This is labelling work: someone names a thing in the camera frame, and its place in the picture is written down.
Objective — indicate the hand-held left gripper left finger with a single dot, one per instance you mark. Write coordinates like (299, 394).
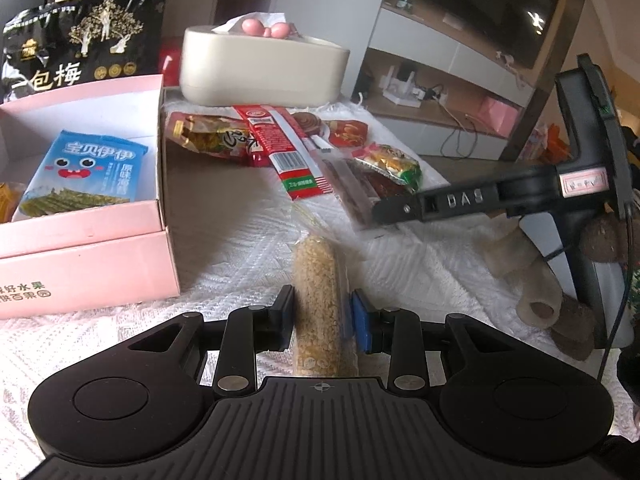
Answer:
(285, 312)

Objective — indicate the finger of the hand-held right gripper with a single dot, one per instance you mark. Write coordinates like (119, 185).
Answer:
(450, 202)

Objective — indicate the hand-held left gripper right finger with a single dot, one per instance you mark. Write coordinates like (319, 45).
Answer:
(361, 320)

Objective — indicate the clear grain bar packet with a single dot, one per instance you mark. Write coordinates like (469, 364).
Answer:
(320, 300)

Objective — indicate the clear spicy strips packet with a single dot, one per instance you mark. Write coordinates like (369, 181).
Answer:
(355, 185)

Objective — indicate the pink cardboard box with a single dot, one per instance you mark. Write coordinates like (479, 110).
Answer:
(75, 270)

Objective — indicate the person's right hand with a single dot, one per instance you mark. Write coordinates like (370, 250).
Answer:
(535, 285)

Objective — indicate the orange toy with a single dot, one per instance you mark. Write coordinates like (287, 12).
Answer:
(557, 142)

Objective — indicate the green and yellow snack packet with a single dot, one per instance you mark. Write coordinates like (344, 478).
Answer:
(390, 162)

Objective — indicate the pink paper bag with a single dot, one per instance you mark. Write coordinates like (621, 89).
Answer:
(500, 115)

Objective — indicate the white textured tablecloth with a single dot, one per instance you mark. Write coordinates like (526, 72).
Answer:
(240, 240)

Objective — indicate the white router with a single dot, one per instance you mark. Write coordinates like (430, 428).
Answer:
(400, 95)

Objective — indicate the red pastry snack packet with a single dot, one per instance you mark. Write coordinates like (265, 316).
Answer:
(350, 132)

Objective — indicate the brown swirl snack packet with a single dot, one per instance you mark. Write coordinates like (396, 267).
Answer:
(310, 122)

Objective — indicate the black television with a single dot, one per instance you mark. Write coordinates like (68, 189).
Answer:
(475, 0)

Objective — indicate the long red snack packet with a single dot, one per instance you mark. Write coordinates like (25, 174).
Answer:
(280, 145)

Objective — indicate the white television cabinet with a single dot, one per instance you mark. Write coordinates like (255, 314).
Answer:
(425, 35)

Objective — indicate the yellow and red snack packet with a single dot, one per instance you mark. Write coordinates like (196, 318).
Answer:
(210, 137)

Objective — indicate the cream tissue box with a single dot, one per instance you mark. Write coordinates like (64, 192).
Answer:
(250, 70)

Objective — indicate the blue seaweed snack packet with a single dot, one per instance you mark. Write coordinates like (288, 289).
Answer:
(85, 170)

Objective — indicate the pink bow ornament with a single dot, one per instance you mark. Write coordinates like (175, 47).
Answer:
(265, 27)

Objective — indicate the red object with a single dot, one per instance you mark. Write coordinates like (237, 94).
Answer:
(171, 62)

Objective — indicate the white tissue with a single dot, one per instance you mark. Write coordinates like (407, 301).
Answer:
(235, 22)

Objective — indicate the black snack bag gold print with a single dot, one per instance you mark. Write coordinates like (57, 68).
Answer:
(50, 35)

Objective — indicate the brown wooden post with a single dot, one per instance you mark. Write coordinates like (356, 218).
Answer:
(550, 60)

